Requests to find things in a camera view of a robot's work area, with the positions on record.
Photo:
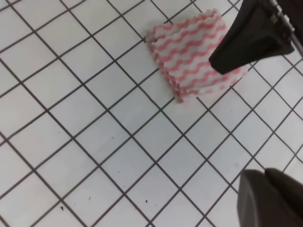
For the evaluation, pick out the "white black grid tablecloth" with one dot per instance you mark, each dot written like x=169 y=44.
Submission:
x=91 y=136

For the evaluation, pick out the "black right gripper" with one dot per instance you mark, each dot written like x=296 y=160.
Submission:
x=261 y=29

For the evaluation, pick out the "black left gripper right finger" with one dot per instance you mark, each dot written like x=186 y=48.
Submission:
x=287 y=189

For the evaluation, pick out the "pink white wavy striped towel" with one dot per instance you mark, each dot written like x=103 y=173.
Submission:
x=182 y=52

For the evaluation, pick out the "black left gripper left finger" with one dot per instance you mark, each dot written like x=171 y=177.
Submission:
x=260 y=204

